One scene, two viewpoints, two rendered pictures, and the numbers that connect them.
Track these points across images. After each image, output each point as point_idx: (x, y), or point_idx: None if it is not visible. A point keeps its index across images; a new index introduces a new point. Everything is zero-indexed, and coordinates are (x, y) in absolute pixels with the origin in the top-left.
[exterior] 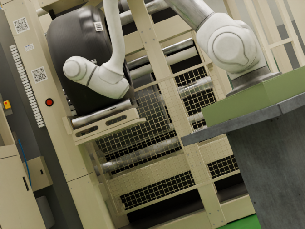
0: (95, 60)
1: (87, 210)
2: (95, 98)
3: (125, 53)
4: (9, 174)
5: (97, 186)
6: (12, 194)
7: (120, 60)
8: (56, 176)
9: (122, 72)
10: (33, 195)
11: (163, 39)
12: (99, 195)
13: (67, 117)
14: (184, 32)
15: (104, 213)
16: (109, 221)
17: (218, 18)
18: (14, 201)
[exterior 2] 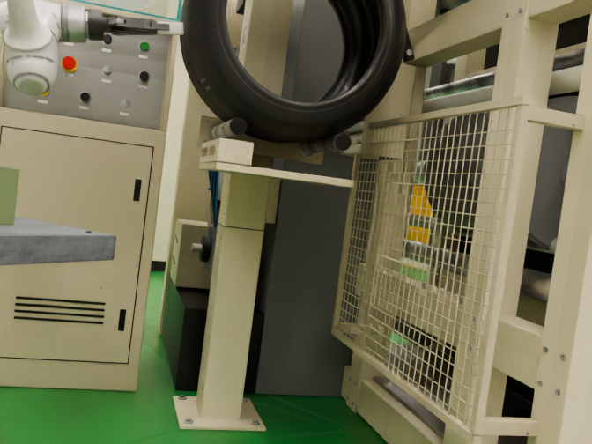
0: (117, 18)
1: (213, 279)
2: (205, 97)
3: (18, 8)
4: (89, 163)
5: (255, 256)
6: (71, 189)
7: (11, 20)
8: (312, 218)
9: (18, 45)
10: (154, 212)
11: (536, 14)
12: (239, 270)
13: (204, 117)
14: (588, 3)
15: (226, 300)
16: (236, 318)
17: None
18: (68, 198)
